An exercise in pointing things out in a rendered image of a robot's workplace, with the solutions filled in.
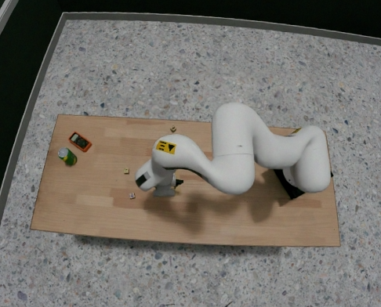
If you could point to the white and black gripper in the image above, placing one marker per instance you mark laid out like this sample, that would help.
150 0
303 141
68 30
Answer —
175 182

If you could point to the green drink can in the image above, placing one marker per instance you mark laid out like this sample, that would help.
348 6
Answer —
67 156

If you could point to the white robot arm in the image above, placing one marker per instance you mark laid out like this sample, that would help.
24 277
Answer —
239 137

